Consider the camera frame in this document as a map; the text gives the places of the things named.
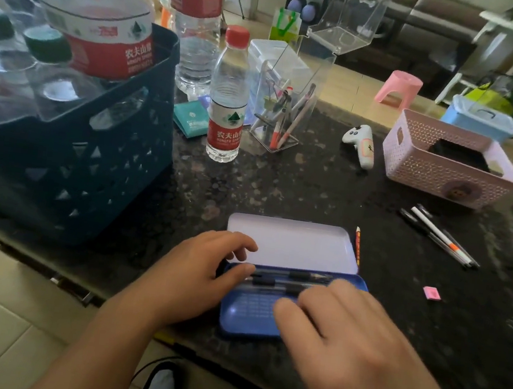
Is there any teal packet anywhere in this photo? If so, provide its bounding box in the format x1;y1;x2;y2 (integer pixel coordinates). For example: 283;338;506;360
170;97;213;141

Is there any large water bottle red label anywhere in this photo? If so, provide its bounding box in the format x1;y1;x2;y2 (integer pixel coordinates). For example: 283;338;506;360
2;0;163;135

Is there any dark blue plastic basket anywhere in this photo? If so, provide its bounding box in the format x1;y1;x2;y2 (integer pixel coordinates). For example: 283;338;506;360
0;0;194;257

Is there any black pen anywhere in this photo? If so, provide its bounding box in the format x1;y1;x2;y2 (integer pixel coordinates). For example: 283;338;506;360
245;275;316;299
251;265;335;286
393;208;473;267

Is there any green gift bag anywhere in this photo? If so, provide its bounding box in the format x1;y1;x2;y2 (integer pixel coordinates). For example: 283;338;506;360
268;7;304;47

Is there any tall clear water bottle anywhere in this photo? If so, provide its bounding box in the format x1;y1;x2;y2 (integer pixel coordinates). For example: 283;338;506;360
152;0;226;100

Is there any clear bottle green cap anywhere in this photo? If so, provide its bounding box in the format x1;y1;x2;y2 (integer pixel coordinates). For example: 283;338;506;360
12;23;114;129

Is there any person's right hand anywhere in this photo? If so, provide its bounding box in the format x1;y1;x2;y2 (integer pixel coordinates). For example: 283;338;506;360
263;271;497;389

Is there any white pen with orange band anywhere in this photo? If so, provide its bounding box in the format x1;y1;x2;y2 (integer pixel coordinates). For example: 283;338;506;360
405;206;479;267

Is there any orange striped pencil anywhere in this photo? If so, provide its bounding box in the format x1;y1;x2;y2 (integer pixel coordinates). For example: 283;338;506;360
352;226;365;267

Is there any small water bottle red cap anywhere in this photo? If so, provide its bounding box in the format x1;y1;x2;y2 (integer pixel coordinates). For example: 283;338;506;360
201;23;258;166

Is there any person's left forearm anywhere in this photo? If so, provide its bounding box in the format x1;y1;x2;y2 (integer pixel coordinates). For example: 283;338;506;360
27;284;165;389

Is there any orange and white pen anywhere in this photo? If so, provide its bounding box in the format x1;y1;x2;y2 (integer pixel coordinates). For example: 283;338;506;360
269;85;294;152

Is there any yellow-green bag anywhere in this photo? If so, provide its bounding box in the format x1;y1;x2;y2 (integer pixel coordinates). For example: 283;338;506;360
463;81;513;117

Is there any black box with blue balls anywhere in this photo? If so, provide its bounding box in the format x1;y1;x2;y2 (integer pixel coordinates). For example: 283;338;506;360
283;0;331;27

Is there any pink plastic stool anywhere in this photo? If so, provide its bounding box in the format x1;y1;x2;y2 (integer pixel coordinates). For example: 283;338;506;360
373;68;425;113

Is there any pink plastic basket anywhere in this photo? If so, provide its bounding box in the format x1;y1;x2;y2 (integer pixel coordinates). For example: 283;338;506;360
376;106;513;215

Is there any person's left hand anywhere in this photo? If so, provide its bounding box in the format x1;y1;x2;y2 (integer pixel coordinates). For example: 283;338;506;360
128;220;261;342

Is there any black item in basket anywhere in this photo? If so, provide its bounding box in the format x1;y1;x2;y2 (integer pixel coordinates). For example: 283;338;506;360
425;137;497;174

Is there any blue pencil case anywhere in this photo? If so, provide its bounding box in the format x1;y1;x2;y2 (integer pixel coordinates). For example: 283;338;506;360
214;211;376;353

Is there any clear acrylic box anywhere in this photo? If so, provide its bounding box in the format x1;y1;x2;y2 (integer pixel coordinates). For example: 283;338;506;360
304;0;392;62

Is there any pink pen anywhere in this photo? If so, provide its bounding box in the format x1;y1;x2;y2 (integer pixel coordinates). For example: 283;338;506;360
276;90;317;153

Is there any white shelf rack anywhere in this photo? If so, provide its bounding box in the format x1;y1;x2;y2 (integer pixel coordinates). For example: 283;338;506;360
435;0;513;115

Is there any grey sofa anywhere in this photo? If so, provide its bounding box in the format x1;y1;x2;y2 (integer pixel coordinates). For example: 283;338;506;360
340;0;500;106

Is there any white plastic box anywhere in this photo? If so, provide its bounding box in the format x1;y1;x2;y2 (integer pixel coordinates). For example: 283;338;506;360
241;37;314;117

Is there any metal drawer handle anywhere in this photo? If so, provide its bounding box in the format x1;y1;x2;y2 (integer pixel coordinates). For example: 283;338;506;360
47;272;98;308

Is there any black and white shoe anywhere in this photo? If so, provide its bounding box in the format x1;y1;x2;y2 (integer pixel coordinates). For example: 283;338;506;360
138;358;186;389

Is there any blue storage box white lid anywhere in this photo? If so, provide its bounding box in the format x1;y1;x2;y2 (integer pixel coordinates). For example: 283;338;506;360
438;93;513;145

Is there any clear acrylic pen holder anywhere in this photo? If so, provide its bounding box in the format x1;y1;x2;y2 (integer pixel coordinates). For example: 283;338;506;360
242;37;339;160

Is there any grey pen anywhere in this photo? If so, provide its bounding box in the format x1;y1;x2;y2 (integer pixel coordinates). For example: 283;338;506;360
409;203;487;269

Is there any white toy game controller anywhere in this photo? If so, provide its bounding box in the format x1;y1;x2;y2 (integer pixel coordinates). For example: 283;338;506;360
338;122;380;172

